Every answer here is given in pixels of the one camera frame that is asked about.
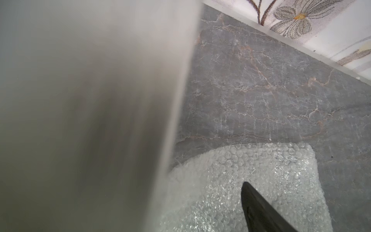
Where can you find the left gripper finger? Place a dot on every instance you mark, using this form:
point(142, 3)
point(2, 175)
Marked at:
point(260, 216)

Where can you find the silver metal case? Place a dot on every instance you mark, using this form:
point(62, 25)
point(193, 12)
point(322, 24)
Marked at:
point(91, 94)

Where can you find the clear bubble wrap sheet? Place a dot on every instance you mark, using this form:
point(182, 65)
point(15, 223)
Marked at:
point(270, 187)

